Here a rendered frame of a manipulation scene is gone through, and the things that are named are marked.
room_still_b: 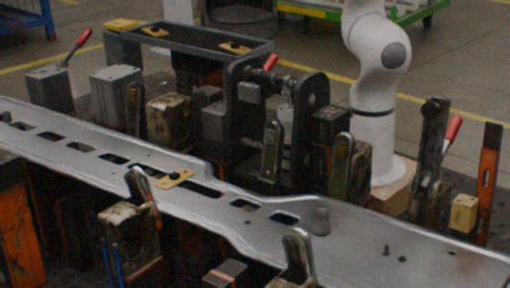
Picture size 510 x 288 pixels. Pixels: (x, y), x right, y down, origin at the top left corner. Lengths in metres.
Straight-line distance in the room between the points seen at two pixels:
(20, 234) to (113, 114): 0.33
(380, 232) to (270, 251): 0.19
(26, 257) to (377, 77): 0.87
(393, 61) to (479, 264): 0.63
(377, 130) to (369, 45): 0.24
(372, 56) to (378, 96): 0.13
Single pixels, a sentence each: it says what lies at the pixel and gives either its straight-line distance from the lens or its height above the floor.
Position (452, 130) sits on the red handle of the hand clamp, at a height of 1.13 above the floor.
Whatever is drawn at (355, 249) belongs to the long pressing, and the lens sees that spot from 1.10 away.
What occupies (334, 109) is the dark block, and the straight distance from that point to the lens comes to 1.31.
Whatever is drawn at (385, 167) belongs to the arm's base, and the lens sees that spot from 1.76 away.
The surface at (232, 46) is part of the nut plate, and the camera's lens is 1.55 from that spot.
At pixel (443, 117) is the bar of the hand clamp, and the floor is 1.19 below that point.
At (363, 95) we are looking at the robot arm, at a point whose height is 1.02.
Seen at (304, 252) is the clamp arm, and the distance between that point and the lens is 0.93.
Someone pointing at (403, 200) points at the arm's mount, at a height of 0.73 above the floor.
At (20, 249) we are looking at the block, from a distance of 1.54.
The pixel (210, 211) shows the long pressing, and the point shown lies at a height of 1.00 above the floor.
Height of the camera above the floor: 1.62
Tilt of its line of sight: 28 degrees down
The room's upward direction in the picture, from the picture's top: straight up
